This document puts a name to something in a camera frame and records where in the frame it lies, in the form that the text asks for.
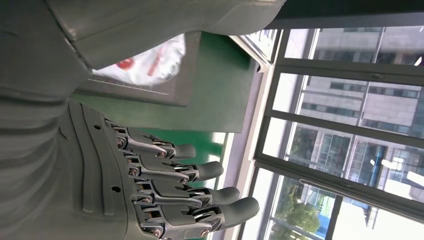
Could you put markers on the black inbound scanner machine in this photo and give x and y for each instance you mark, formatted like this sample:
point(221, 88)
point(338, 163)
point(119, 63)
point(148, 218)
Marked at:
point(165, 96)

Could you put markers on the dark window frame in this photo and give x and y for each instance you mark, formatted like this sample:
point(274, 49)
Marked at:
point(331, 71)

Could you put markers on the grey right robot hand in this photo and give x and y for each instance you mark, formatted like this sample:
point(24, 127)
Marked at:
point(99, 185)

